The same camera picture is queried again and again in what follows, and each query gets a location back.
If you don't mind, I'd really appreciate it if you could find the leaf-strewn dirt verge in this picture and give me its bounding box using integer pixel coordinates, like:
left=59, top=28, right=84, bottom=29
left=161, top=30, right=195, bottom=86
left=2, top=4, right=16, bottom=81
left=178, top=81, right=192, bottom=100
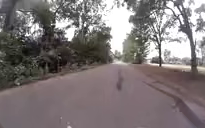
left=132, top=63, right=205, bottom=128

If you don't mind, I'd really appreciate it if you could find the pale grass field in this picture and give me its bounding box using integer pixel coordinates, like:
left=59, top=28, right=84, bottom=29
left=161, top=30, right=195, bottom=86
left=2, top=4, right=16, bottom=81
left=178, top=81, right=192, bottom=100
left=149, top=62, right=205, bottom=76

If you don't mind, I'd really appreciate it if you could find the row of trees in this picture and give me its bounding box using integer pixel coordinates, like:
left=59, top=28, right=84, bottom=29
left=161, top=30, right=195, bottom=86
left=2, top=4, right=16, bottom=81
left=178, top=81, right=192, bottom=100
left=121, top=0, right=205, bottom=78

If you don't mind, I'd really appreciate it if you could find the grey asphalt road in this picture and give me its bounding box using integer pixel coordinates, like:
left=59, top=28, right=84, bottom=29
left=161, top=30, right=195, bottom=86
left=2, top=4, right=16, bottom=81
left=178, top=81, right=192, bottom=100
left=0, top=63, right=198, bottom=128

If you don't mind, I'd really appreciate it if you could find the wood of trees and bushes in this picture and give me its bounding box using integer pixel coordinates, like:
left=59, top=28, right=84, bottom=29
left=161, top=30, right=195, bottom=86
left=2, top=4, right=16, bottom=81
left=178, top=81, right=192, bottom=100
left=0, top=0, right=114, bottom=92

